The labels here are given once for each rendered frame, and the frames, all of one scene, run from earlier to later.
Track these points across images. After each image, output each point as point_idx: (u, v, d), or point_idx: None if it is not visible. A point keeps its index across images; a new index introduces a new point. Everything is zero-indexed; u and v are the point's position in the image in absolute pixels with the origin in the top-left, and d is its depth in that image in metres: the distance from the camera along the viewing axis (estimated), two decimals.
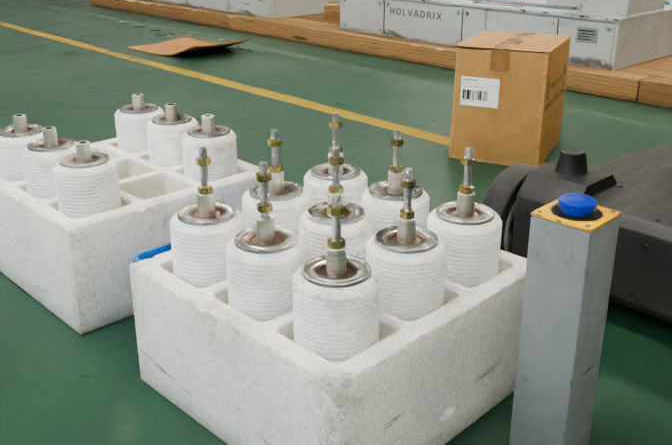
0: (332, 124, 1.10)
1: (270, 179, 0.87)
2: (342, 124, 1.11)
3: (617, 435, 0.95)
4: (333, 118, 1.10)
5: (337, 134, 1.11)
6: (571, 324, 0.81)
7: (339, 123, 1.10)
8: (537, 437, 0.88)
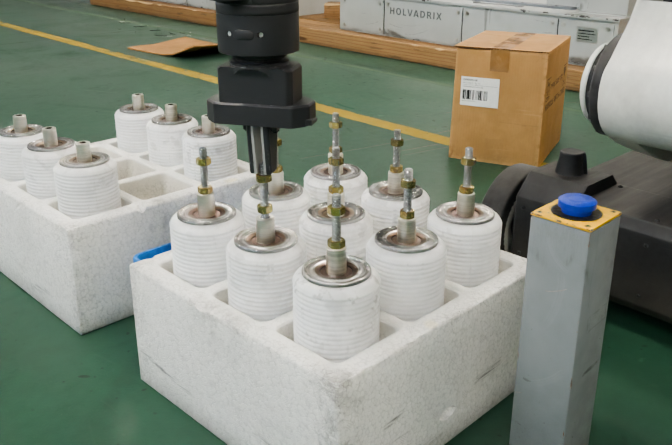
0: (332, 124, 1.10)
1: (264, 176, 0.88)
2: (342, 124, 1.11)
3: (617, 435, 0.95)
4: (333, 118, 1.10)
5: (337, 134, 1.11)
6: (571, 324, 0.81)
7: (339, 123, 1.10)
8: (537, 437, 0.88)
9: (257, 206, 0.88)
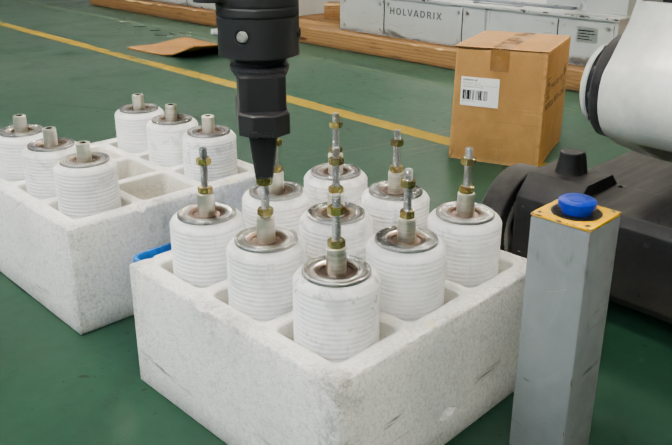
0: (332, 124, 1.10)
1: (256, 182, 0.87)
2: (342, 124, 1.11)
3: (617, 435, 0.95)
4: (333, 118, 1.10)
5: (337, 134, 1.11)
6: (571, 324, 0.81)
7: (339, 123, 1.10)
8: (537, 437, 0.88)
9: (265, 211, 0.88)
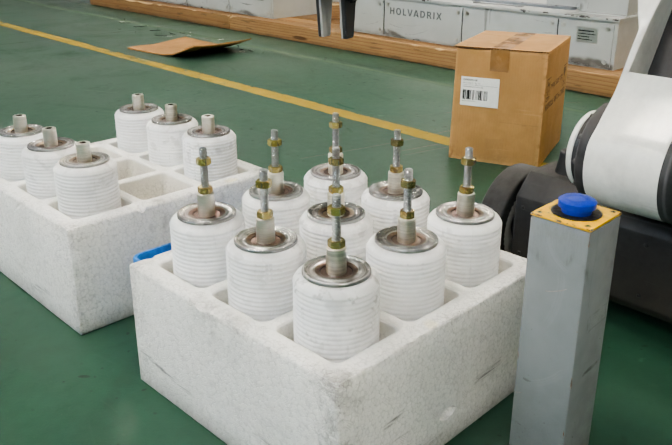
0: (332, 124, 1.10)
1: (256, 185, 0.87)
2: (342, 124, 1.11)
3: (617, 435, 0.95)
4: (333, 118, 1.10)
5: (337, 134, 1.11)
6: (571, 324, 0.81)
7: (339, 123, 1.10)
8: (537, 437, 0.88)
9: (265, 214, 0.88)
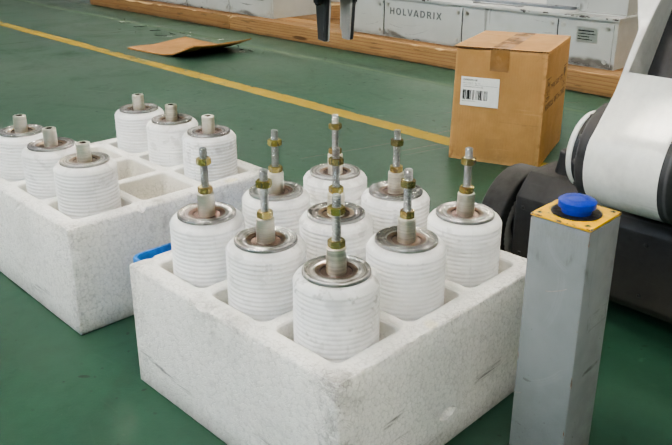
0: (337, 122, 1.11)
1: (256, 185, 0.87)
2: (328, 126, 1.11)
3: (617, 435, 0.95)
4: (337, 118, 1.11)
5: (332, 134, 1.11)
6: (571, 324, 0.81)
7: (330, 122, 1.11)
8: (537, 437, 0.88)
9: (265, 214, 0.88)
